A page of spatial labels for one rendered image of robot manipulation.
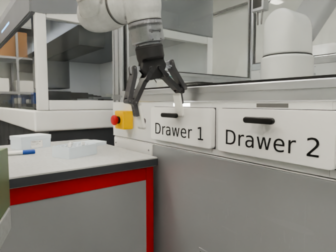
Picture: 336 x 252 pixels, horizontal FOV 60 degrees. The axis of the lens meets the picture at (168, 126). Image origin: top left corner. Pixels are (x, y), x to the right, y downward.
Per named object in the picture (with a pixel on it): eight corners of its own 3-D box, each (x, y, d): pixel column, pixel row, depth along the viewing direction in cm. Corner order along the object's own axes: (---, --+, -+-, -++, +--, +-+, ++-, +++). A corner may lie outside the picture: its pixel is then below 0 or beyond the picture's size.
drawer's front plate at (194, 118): (210, 149, 78) (211, 108, 77) (150, 138, 101) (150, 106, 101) (215, 148, 79) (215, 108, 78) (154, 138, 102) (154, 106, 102)
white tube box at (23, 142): (21, 150, 111) (20, 137, 111) (9, 148, 116) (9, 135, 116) (51, 146, 121) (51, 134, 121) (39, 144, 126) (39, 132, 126)
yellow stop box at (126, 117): (121, 129, 111) (121, 111, 111) (113, 128, 117) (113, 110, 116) (133, 129, 114) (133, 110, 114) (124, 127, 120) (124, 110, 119)
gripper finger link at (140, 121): (141, 102, 76) (138, 103, 75) (146, 128, 77) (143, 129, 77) (135, 102, 78) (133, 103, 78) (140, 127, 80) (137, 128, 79)
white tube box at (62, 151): (69, 159, 94) (68, 147, 93) (52, 157, 98) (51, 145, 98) (97, 153, 104) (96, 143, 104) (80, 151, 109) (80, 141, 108)
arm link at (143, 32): (168, 17, 75) (172, 41, 77) (149, 25, 83) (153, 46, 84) (139, 19, 70) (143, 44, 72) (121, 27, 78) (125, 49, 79)
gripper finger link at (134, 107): (136, 97, 76) (126, 99, 74) (139, 116, 77) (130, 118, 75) (133, 97, 77) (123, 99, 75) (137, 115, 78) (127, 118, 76)
